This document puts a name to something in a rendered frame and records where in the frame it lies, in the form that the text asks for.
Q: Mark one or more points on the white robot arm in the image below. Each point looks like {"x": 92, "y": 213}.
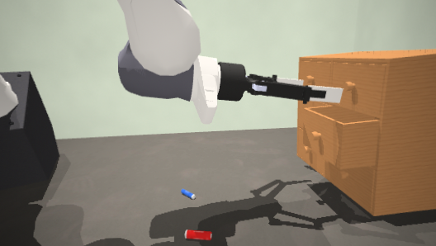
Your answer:
{"x": 164, "y": 40}

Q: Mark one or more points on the blue battery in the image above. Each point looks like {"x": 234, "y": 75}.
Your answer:
{"x": 187, "y": 193}

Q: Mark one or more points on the wooden chest of drawers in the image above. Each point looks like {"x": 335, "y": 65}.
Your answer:
{"x": 405, "y": 170}

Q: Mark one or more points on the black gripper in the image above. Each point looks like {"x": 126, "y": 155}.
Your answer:
{"x": 233, "y": 84}

